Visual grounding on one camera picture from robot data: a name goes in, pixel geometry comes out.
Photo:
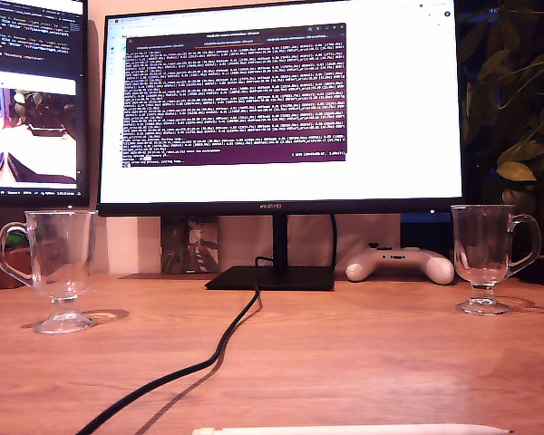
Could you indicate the small clear glass footed cup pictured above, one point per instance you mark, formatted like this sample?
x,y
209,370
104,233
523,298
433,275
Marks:
x,y
480,244
63,254

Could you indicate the white pen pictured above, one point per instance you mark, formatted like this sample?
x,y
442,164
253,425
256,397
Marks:
x,y
344,430

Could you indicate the leaf print box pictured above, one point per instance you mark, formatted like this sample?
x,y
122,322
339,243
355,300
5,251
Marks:
x,y
190,244

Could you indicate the large black Huawei monitor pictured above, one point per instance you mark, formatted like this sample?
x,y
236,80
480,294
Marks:
x,y
390,113

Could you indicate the white game controller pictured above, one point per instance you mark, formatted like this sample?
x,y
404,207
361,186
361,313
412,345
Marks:
x,y
430,267

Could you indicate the green leafy houseplant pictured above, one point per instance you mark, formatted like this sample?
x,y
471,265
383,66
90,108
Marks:
x,y
517,171

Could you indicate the brown cardboard box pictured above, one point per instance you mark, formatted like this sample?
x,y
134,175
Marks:
x,y
9,272

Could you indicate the black monitor with code editor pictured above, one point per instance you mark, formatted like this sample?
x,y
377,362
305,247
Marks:
x,y
27,45

